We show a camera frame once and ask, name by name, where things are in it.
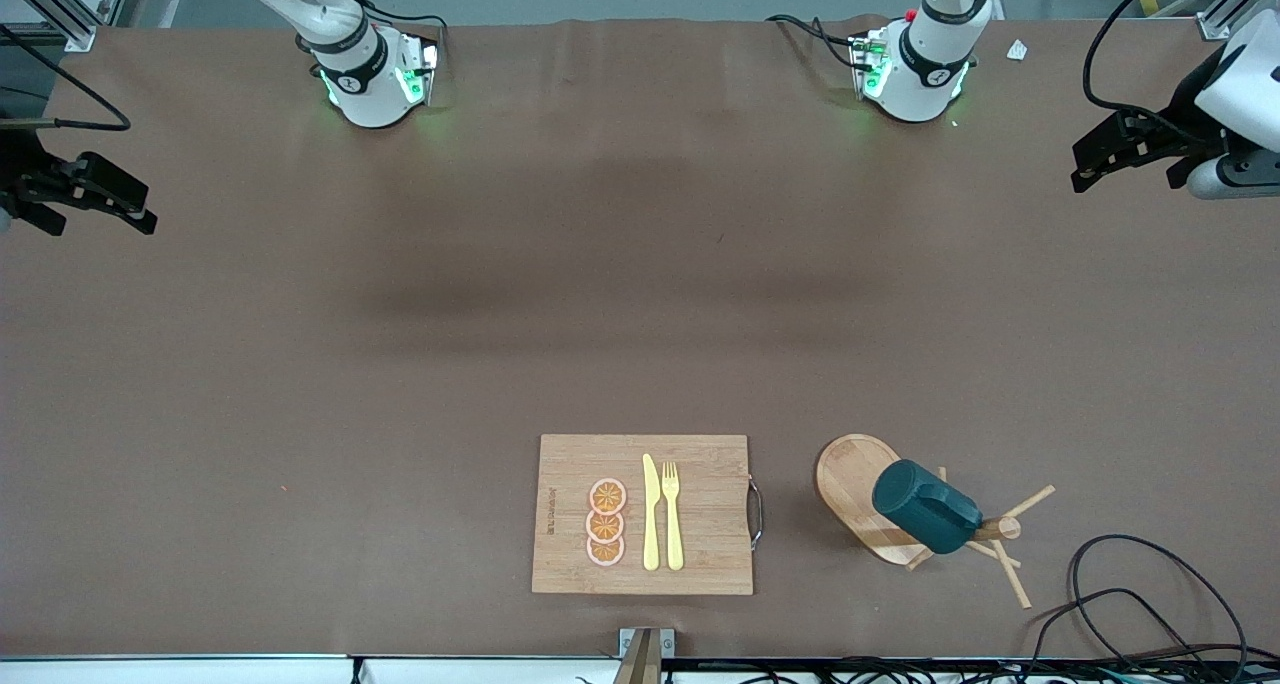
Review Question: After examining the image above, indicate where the dark green cup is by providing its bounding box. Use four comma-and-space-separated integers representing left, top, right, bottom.
871, 458, 984, 556

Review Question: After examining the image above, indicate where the wooden mug tree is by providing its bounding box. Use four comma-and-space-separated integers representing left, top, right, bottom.
815, 433, 1057, 610

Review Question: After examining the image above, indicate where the wooden cutting board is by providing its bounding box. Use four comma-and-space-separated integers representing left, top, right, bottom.
531, 434, 766, 597

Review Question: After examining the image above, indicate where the yellow plastic fork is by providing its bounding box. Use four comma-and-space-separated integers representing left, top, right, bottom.
661, 461, 686, 572

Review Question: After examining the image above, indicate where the yellow plastic knife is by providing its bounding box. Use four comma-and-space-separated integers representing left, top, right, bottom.
642, 453, 662, 572

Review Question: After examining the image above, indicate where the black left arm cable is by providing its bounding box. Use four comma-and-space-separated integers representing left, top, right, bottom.
1083, 0, 1201, 147

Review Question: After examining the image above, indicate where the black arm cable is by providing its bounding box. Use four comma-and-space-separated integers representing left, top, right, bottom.
0, 24, 133, 133
1083, 0, 1201, 147

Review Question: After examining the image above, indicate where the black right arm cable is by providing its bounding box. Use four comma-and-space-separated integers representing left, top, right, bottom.
0, 24, 133, 133

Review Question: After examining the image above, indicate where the aluminium frame post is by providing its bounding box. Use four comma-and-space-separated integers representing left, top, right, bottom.
1195, 0, 1280, 42
0, 0, 136, 53

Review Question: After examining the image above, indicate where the black left base cable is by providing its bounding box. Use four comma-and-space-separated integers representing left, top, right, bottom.
766, 14, 867, 71

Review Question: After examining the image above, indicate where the black base cable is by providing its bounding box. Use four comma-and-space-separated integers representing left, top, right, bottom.
766, 14, 867, 71
360, 0, 449, 33

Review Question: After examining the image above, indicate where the black right base cable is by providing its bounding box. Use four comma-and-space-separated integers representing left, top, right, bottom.
360, 0, 449, 33

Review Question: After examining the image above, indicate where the black looped cable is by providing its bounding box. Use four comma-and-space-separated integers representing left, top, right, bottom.
1020, 534, 1251, 684

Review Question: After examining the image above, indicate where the white table edge rail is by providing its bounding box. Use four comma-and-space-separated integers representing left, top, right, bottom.
0, 654, 621, 684

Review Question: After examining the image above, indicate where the black cable bundle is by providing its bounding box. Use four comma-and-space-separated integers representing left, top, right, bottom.
660, 656, 1280, 684

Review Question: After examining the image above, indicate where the metal table edge bracket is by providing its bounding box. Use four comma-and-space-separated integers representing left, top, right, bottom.
612, 627, 676, 684

